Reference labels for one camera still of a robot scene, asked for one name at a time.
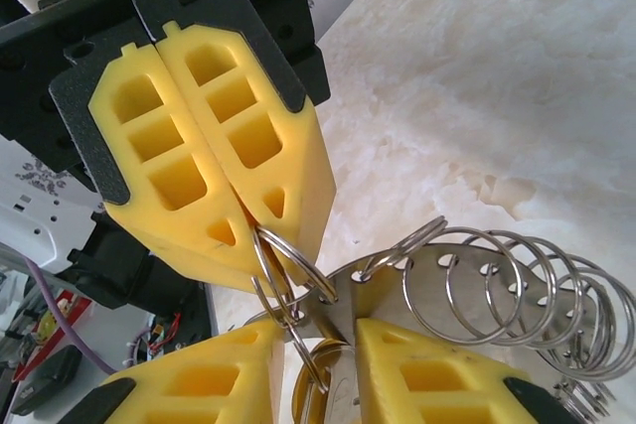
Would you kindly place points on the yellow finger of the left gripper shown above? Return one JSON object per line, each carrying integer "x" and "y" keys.
{"x": 119, "y": 146}
{"x": 298, "y": 171}

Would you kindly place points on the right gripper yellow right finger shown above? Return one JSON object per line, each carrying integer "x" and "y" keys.
{"x": 387, "y": 394}

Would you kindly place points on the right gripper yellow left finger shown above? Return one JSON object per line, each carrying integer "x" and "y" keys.
{"x": 164, "y": 394}

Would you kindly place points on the metal plate with key rings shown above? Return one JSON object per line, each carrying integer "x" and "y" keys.
{"x": 382, "y": 295}

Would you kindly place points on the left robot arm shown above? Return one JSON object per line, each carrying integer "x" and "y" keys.
{"x": 139, "y": 265}

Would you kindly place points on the black device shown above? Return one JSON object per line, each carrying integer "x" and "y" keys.
{"x": 49, "y": 379}

